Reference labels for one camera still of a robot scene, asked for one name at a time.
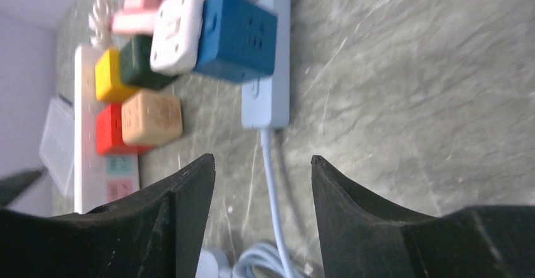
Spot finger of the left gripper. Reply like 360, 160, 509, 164
1, 167, 46, 207

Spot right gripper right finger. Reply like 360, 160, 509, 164
311, 155, 534, 277

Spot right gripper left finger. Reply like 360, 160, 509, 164
1, 153, 216, 277

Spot white long power strip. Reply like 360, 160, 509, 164
74, 44, 139, 214

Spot light blue cable with plug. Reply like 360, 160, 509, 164
196, 127, 306, 278

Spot light blue power strip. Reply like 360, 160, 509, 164
241, 0, 291, 129

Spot red cube socket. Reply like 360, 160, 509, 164
96, 103, 154, 156

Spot beige cube socket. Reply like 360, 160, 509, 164
121, 89, 183, 146

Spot yellow cube socket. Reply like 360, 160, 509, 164
95, 47, 139, 103

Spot dark green cube socket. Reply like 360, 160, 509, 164
119, 35, 179, 90

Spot blue cube socket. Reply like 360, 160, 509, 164
193, 0, 278, 83

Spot white cube socket small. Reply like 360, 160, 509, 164
150, 0, 204, 76

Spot pink power strip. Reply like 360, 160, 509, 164
111, 10, 157, 35

